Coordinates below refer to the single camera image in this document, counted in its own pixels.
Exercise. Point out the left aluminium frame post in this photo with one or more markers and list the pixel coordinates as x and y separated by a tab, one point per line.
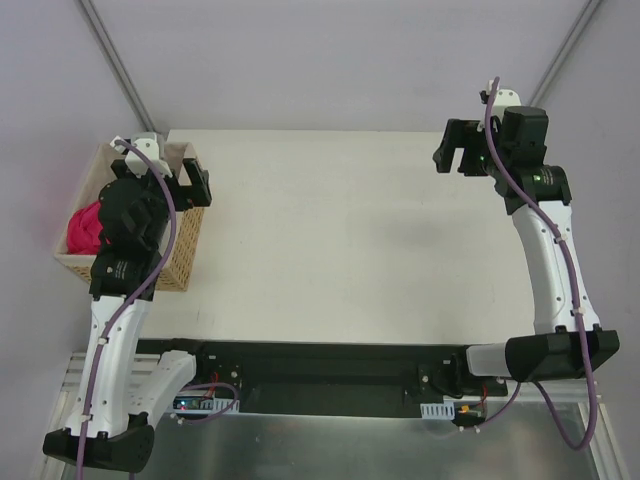
106	45

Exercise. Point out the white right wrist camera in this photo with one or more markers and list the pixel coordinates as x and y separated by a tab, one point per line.
504	99

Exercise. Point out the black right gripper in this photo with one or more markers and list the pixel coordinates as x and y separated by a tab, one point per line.
467	148

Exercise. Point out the left white cable duct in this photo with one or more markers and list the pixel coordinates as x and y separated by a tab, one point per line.
217	405

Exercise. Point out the right white cable duct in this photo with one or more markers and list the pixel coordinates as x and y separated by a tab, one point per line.
444	411

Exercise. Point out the right aluminium frame post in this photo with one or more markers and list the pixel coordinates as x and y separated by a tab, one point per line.
567	47

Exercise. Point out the aluminium frame post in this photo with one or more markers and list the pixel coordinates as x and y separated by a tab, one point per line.
106	45
567	47

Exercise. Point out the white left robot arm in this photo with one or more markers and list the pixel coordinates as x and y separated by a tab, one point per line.
149	229

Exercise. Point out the white cable duct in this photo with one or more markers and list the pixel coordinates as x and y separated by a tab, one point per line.
217	405
444	411

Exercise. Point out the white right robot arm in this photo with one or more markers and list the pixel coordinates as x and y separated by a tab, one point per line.
568	341

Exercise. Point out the pink t shirt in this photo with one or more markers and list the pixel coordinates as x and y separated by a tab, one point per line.
83	231

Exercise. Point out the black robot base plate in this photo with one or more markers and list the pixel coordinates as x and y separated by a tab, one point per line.
359	380

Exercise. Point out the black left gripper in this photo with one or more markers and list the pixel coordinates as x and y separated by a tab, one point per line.
179	189

